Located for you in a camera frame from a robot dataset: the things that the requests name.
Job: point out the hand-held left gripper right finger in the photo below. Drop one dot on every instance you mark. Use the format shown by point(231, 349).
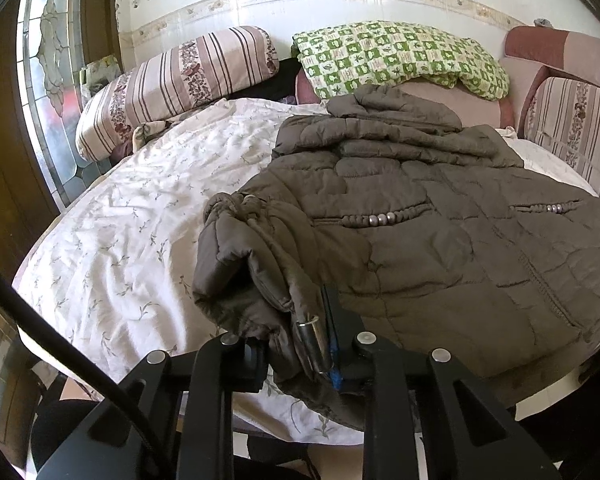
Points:
point(336, 375)

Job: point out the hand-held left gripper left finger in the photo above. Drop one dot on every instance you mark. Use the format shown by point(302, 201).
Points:
point(252, 360)

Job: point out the grey-brown quilted hooded jacket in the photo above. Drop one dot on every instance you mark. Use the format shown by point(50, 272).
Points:
point(430, 260)

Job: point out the dark clothes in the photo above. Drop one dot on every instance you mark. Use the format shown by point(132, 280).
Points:
point(275, 82)

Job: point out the striped floral cushion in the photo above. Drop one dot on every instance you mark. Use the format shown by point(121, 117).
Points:
point(575, 120)

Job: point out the white floral bed sheet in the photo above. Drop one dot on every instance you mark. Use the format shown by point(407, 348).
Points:
point(145, 220)

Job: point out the person's dark pants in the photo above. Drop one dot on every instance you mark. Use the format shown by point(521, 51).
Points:
point(60, 425)

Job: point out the red-pink sofa cushion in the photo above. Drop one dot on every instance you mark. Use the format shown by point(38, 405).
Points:
point(535, 45)

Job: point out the pink quilted cushion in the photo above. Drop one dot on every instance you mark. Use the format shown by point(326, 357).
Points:
point(445, 95)

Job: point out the small grey cloth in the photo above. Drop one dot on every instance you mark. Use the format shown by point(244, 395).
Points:
point(542, 22)

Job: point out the cream floral cloth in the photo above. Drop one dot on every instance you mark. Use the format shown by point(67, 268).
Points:
point(152, 132)

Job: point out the grey furniture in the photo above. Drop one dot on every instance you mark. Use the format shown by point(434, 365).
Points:
point(0, 360)

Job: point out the purple cloth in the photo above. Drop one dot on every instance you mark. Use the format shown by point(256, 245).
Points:
point(288, 100)

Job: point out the striped floral pillow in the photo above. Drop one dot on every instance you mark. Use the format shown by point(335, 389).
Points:
point(180, 80)

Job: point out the green checkered blanket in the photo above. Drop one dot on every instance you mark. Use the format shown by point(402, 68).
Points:
point(380, 55)

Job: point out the patterned box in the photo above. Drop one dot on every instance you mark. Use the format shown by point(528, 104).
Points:
point(100, 70)

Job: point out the stained glass window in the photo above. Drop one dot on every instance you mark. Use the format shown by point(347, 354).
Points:
point(55, 85)

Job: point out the wooden door frame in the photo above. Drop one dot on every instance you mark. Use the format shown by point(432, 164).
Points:
point(5, 160)

